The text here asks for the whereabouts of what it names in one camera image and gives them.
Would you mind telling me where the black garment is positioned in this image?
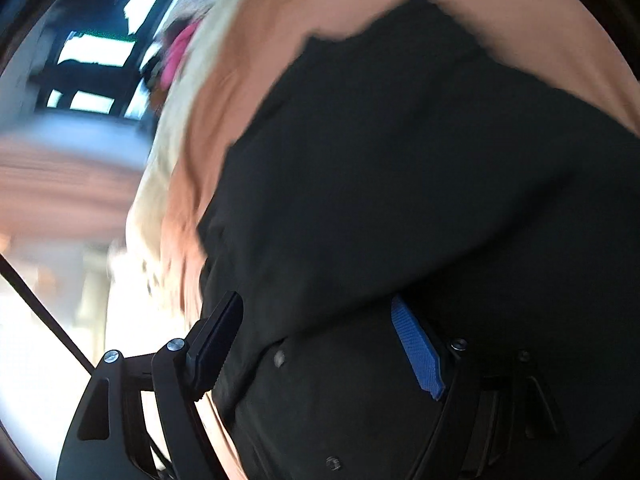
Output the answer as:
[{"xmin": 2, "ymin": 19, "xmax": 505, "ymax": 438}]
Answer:
[{"xmin": 196, "ymin": 0, "xmax": 640, "ymax": 480}]

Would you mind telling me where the cream blanket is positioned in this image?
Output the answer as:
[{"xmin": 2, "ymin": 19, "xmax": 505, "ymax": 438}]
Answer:
[{"xmin": 106, "ymin": 0, "xmax": 283, "ymax": 313}]

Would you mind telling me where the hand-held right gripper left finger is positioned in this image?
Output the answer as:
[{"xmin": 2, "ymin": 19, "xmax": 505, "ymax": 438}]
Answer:
[{"xmin": 56, "ymin": 290, "xmax": 244, "ymax": 480}]

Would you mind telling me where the orange blanket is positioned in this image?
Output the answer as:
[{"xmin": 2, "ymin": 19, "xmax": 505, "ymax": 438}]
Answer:
[{"xmin": 157, "ymin": 0, "xmax": 640, "ymax": 480}]

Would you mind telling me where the black cable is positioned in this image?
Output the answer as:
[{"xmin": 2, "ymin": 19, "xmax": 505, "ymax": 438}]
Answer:
[{"xmin": 0, "ymin": 254, "xmax": 96, "ymax": 377}]

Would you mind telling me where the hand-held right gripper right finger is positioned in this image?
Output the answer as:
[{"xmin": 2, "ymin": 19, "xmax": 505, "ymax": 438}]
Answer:
[{"xmin": 391, "ymin": 294, "xmax": 576, "ymax": 480}]

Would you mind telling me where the pink plush toy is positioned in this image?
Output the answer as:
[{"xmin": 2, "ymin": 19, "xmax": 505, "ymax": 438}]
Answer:
[{"xmin": 159, "ymin": 22, "xmax": 199, "ymax": 87}]

